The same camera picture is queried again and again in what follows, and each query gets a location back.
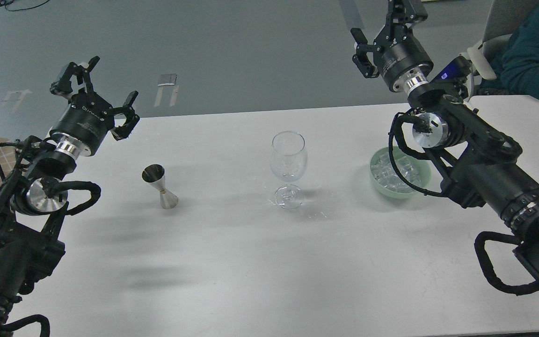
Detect white office chair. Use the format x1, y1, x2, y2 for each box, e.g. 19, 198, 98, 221
463, 0, 539, 98

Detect black floor cables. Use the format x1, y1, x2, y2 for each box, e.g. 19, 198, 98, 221
0, 0, 51, 19

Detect clear ice cubes pile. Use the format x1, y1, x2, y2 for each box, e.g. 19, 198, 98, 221
371, 149, 427, 193

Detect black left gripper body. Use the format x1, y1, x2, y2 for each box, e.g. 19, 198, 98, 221
50, 94, 113, 156

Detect green bowl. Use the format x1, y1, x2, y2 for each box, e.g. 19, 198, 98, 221
369, 146, 432, 199

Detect clear wine glass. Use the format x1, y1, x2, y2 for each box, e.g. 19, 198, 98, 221
270, 131, 308, 210

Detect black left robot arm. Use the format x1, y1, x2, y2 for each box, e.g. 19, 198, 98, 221
0, 56, 140, 337

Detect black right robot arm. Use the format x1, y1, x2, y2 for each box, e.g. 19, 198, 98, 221
347, 0, 539, 296

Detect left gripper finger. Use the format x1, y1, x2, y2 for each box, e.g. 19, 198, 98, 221
110, 90, 140, 141
50, 56, 101, 101

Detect person in teal sweater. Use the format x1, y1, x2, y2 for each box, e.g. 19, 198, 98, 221
478, 4, 539, 100

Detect silver floor socket plate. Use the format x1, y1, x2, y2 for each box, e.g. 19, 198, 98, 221
157, 74, 178, 87

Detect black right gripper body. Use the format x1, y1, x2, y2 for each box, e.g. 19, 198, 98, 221
370, 26, 433, 93

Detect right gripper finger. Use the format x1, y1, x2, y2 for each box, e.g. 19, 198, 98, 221
385, 0, 429, 36
350, 28, 380, 79

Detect steel double jigger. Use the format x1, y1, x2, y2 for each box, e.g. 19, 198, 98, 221
141, 164, 178, 209

